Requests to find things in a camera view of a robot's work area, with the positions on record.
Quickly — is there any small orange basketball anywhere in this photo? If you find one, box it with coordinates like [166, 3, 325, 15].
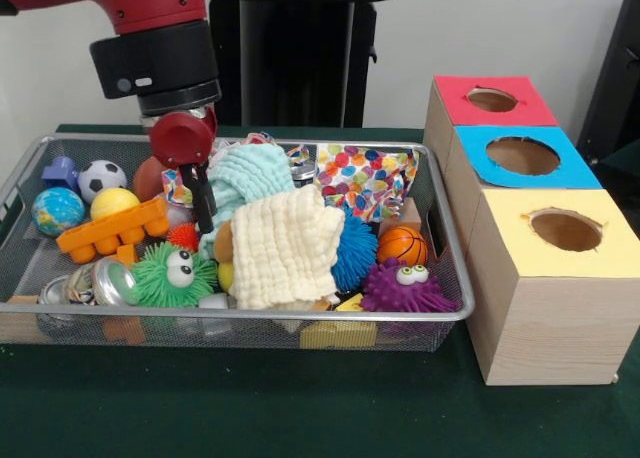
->
[377, 226, 430, 267]

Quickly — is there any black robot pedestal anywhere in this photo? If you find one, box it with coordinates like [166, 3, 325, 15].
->
[204, 0, 404, 128]

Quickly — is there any wooden three-hole box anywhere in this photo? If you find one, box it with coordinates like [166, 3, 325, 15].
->
[422, 75, 627, 387]

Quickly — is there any green spiky ball with eyes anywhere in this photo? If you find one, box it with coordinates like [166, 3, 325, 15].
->
[132, 241, 220, 309]

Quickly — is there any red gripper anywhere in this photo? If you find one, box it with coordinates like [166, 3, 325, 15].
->
[149, 105, 220, 235]

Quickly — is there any confetti print cloth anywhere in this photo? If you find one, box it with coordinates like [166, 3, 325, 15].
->
[314, 142, 421, 223]

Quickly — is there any shallow mesh bin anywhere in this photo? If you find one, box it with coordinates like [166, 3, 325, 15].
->
[0, 132, 476, 353]

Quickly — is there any dark green tablecloth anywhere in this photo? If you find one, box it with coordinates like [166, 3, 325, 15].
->
[0, 122, 640, 458]

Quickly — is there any green cloth side table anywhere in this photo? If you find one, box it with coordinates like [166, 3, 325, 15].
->
[594, 140, 640, 202]

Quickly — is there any small soccer ball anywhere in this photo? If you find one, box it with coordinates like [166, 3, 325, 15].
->
[77, 159, 128, 204]

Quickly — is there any light blue waffle cloth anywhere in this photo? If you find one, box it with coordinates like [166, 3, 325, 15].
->
[198, 143, 294, 259]

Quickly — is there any cream waffle cloth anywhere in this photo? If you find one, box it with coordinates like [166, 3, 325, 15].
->
[228, 184, 346, 310]

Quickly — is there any purple spiky ball with eyes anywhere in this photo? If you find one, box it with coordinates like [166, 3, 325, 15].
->
[358, 257, 460, 313]

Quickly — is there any black upright panel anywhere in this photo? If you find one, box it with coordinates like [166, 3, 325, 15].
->
[577, 0, 640, 152]

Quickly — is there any orange plastic building block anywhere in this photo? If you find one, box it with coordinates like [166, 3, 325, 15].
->
[55, 196, 171, 267]

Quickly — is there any small globe ball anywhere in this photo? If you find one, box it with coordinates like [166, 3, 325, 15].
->
[32, 186, 86, 238]

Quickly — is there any blue spiky ball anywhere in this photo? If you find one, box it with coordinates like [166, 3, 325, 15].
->
[330, 207, 380, 292]

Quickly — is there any orange plush toy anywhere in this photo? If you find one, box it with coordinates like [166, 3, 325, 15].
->
[213, 222, 237, 267]

